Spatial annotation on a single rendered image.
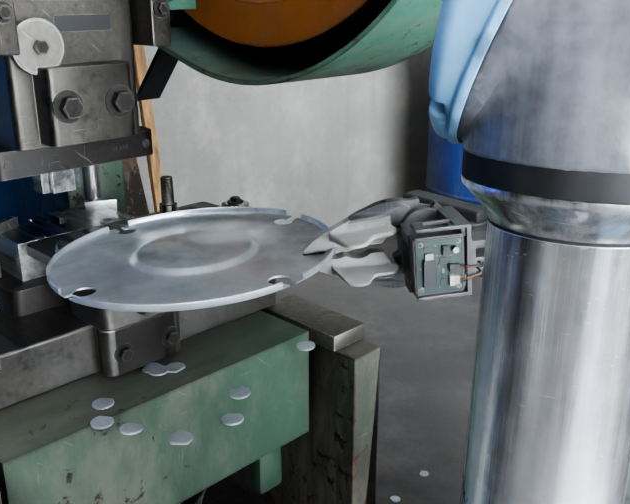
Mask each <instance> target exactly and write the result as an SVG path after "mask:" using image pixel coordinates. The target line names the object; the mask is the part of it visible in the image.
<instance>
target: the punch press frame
mask: <svg viewBox="0 0 630 504"><path fill-rule="evenodd" d="M98 166H99V176H100V186H101V196H102V199H103V198H114V197H115V198H116V200H117V211H120V212H123V213H125V214H127V207H126V196H125V184H124V173H123V162H122V160H120V161H115V162H109V163H103V164H98ZM78 170H79V180H80V187H77V188H76V190H71V191H66V192H61V193H56V194H54V193H51V192H50V193H46V194H42V193H39V192H37V191H34V186H33V179H32V176H30V177H24V178H19V179H13V180H7V181H0V219H3V218H6V217H8V216H15V217H17V218H18V220H20V219H25V218H29V217H34V216H41V217H44V218H46V219H48V220H49V221H50V219H49V213H53V212H57V211H62V210H67V209H71V208H76V207H81V206H84V200H85V195H84V186H83V177H82V167H81V168H78ZM304 341H309V331H307V330H305V329H302V328H300V327H298V326H295V325H293V324H291V323H289V322H286V321H284V320H282V319H279V318H277V317H275V316H273V315H270V314H268V313H266V312H263V311H261V310H259V311H257V312H254V313H251V314H249V315H246V316H244V317H241V318H238V319H236V320H233V321H231V322H228V323H225V324H223V325H220V326H218V327H215V328H212V329H210V330H207V331H204V332H202V333H199V334H197V335H194V336H191V337H189V338H186V339H184V340H181V341H180V344H181V349H180V351H179V352H177V353H174V354H172V355H169V356H167V357H164V358H162V359H159V360H157V361H154V362H152V363H159V364H161V365H164V366H166V365H168V364H170V363H174V362H180V363H183V364H184V365H185V368H184V369H182V370H181V371H179V372H178V373H169V372H168V373H166V374H165V375H161V376H152V375H150V374H148V373H144V372H143V371H142V369H143V368H144V367H145V366H146V365H144V366H142V367H139V368H136V369H134V370H131V371H129V372H126V373H124V374H121V375H119V376H115V377H107V376H104V375H103V374H101V373H100V372H98V373H95V374H92V375H90V376H87V377H85V378H82V379H79V380H77V381H74V382H71V383H69V384H66V385H64V386H61V387H58V388H56V389H53V390H51V391H48V392H45V393H43V394H40V395H38V396H35V397H32V398H30V399H27V400H25V401H22V402H19V403H17V404H14V405H12V406H9V407H6V408H4V409H1V410H0V494H1V500H2V504H179V503H181V502H183V501H185V500H187V499H188V498H190V497H192V496H194V495H195V494H197V493H199V492H201V491H203V490H204V489H206V488H208V487H210V486H212V485H213V484H215V483H217V482H219V481H221V480H222V479H224V478H226V477H228V476H229V475H231V474H233V473H235V472H237V471H238V470H240V469H242V468H244V467H246V466H247V468H248V485H249V487H250V488H251V489H252V490H254V491H255V492H257V493H258V494H264V493H265V492H267V491H269V490H270V489H272V488H274V487H275V486H277V485H278V484H280V483H281V480H282V470H281V446H283V445H285V444H287V443H289V442H290V441H292V440H294V439H296V438H298V437H299V436H301V435H303V434H305V433H306V432H308V431H309V351H301V350H299V349H297V346H296V345H297V344H298V342H304ZM243 386H244V387H247V388H249V389H250V391H251V392H250V395H249V396H248V397H246V398H243V399H233V398H231V397H230V396H229V393H230V391H231V390H233V389H236V388H239V387H243ZM98 398H113V399H114V402H115V403H114V405H113V406H112V407H110V408H108V409H104V410H96V409H94V408H93V407H92V403H93V401H94V400H96V399H98ZM227 413H238V414H242V415H243V416H244V420H243V422H241V423H240V424H238V425H234V426H230V425H225V424H223V423H222V421H221V418H222V416H223V415H225V414H227ZM97 416H109V417H113V419H114V423H113V424H112V425H111V426H110V427H108V428H105V429H94V428H93V427H91V423H90V422H91V421H92V419H93V418H95V417H97ZM126 423H137V424H142V425H143V430H142V431H141V432H139V433H137V434H133V435H125V434H122V433H120V429H119V428H120V427H121V426H122V425H123V424H126ZM177 431H187V432H190V433H191V434H192V436H193V438H192V441H191V442H190V443H189V444H187V445H172V444H170V442H169V436H170V435H171V434H172V433H174V432H177Z"/></svg>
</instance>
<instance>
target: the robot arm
mask: <svg viewBox="0 0 630 504"><path fill-rule="evenodd" d="M429 95H430V97H431V102H430V106H429V114H430V120H431V124H432V126H433V129H434V131H435V132H436V133H437V134H438V135H439V136H440V137H442V138H445V139H447V140H448V141H449V142H450V143H452V144H460V143H463V160H462V173H461V178H462V183H463V184H464V185H465V186H466V187H467V188H468V189H469V191H470V192H471V193H472V194H473V195H474V196H475V197H476V199H477V200H478V201H479V202H480V203H481V204H482V205H483V206H481V205H477V204H473V203H469V202H465V201H461V200H457V199H453V198H449V197H445V196H441V195H437V194H434V193H430V192H426V191H422V190H414V191H410V192H407V193H404V195H403V198H387V199H382V200H379V201H376V202H374V203H372V204H370V205H368V206H366V207H364V208H362V209H360V210H358V211H356V212H355V213H353V214H351V215H349V216H348V217H347V218H345V219H343V220H341V221H340V222H338V223H336V224H334V225H333V226H331V227H329V228H328V229H326V230H325V231H323V232H322V233H320V234H319V235H318V236H316V237H315V238H314V239H313V240H312V241H310V242H309V243H308V244H307V245H306V246H305V247H304V248H303V256H305V255H312V254H319V253H325V251H327V250H328V249H330V248H333V247H343V248H346V249H358V248H363V247H366V246H368V245H369V244H371V245H372V244H379V243H382V242H384V240H385V238H386V237H389V236H393V235H395V234H397V240H398V249H397V250H396V251H394V252H393V253H392V257H393V258H394V260H390V258H389V257H388V256H387V255H386V254H385V252H384V251H383V250H382V249H381V248H380V247H374V248H368V249H366V250H365V251H363V252H361V253H356V254H352V253H347V252H345V251H342V252H340V253H337V254H334V255H333V257H332V258H331V260H330V261H329V262H328V263H327V264H326V265H325V266H324V267H323V268H322V269H321V270H319V271H320V272H323V273H325V274H329V275H333V276H336V277H340V278H341V279H342V280H343V281H344V282H346V283H347V284H348V285H350V286H354V287H362V286H367V285H369V284H370V283H374V284H376V285H379V286H383V287H388V288H399V287H404V286H406V287H407V289H408V290H409V292H410V293H412V292H413V293H414V295H415V297H416V298H417V300H418V301H425V300H433V299H441V298H449V297H457V296H464V295H472V279H473V278H476V277H478V276H480V275H481V274H482V270H483V274H482V284H481V295H480V305H479V316H478V327H477V337H476V348H475V358H474V369H473V379H472V390H471V401H470V411H469V422H468V432H467V443H466V454H465V462H464V473H463V484H462V494H461V504H624V501H625V495H626V488H627V482H628V476H629V470H630V0H443V1H442V5H441V9H440V13H439V18H438V22H437V27H436V32H435V37H434V43H433V49H432V56H431V64H430V74H429ZM476 271H480V273H478V274H476ZM465 274H467V277H466V275H465ZM466 279H467V280H466ZM447 292H453V293H447ZM439 293H445V294H439ZM431 294H437V295H431Z"/></svg>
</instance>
